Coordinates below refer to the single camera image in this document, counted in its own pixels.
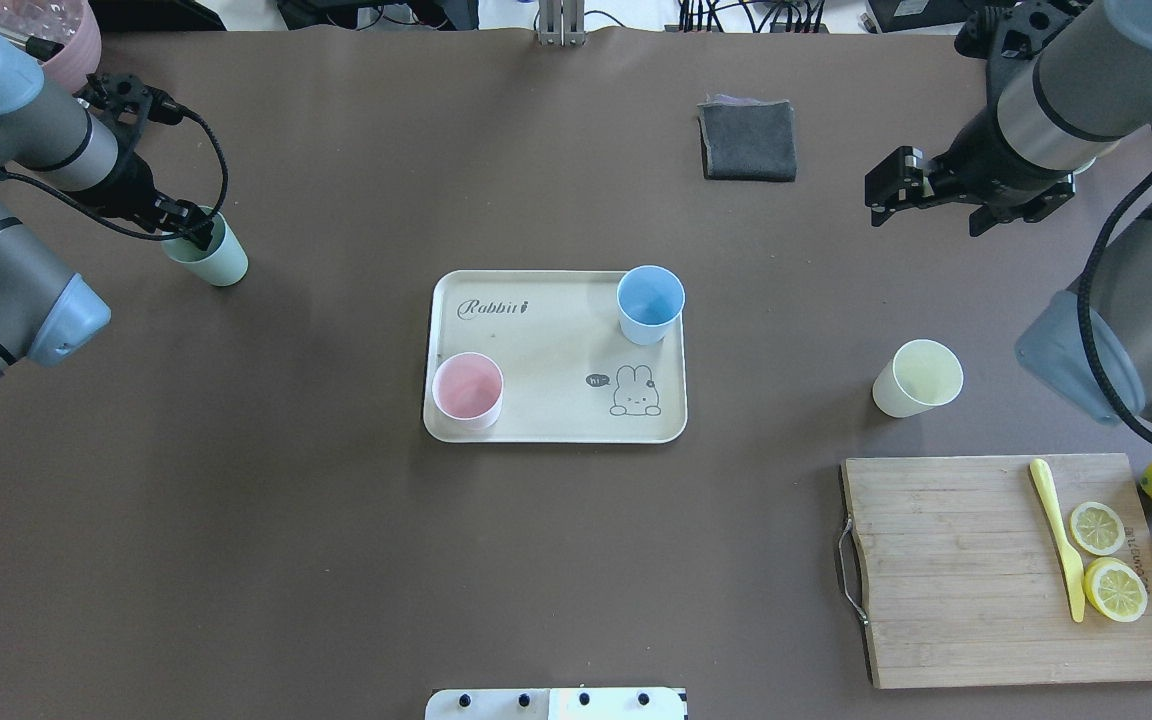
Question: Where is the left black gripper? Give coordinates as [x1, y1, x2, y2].
[76, 73, 215, 251]

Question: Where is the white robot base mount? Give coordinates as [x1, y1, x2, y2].
[424, 685, 689, 719]

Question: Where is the lemon slice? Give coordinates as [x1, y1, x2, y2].
[1083, 558, 1149, 623]
[1068, 501, 1126, 558]

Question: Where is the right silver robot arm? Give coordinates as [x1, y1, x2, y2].
[864, 1, 1152, 445]

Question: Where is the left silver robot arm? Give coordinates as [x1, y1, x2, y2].
[0, 35, 247, 378]

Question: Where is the pink bowl of ice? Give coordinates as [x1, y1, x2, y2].
[0, 1, 103, 94]

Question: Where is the blue plastic cup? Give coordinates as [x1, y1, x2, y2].
[616, 265, 685, 344]

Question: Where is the grey folded cloth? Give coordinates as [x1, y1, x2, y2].
[698, 94, 797, 183]

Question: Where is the yellow plastic knife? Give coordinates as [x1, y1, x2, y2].
[1029, 457, 1087, 623]

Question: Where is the green plastic cup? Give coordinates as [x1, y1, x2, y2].
[160, 214, 250, 287]

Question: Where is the cream rabbit tray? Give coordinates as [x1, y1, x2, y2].
[422, 270, 689, 445]

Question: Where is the pink plastic cup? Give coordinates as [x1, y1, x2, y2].
[431, 353, 505, 430]

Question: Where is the pale yellow plastic cup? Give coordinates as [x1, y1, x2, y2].
[870, 340, 965, 418]

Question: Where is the wooden cutting board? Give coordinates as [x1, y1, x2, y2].
[841, 454, 1152, 691]

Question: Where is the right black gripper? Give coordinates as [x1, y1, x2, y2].
[864, 1, 1076, 237]

